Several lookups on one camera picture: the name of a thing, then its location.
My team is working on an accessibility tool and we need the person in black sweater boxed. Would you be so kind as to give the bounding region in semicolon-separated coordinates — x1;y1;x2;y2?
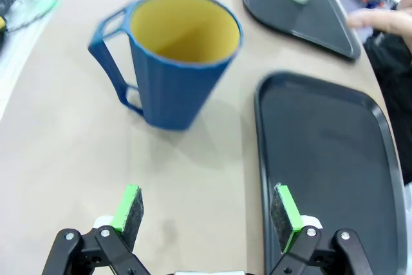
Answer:
362;32;412;189

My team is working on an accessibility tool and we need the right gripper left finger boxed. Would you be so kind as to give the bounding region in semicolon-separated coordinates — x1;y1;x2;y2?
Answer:
41;184;151;275

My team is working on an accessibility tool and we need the black plastic tray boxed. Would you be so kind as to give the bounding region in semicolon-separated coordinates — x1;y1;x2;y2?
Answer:
253;70;407;275
237;0;361;61

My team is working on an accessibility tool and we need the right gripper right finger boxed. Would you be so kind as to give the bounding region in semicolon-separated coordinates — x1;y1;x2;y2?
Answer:
268;183;375;275

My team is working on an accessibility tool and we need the blue mug yellow inside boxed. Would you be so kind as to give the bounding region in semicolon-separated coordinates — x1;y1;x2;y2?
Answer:
87;0;244;131

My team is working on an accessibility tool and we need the person's right hand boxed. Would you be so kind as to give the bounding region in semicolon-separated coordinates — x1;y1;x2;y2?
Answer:
346;0;412;35

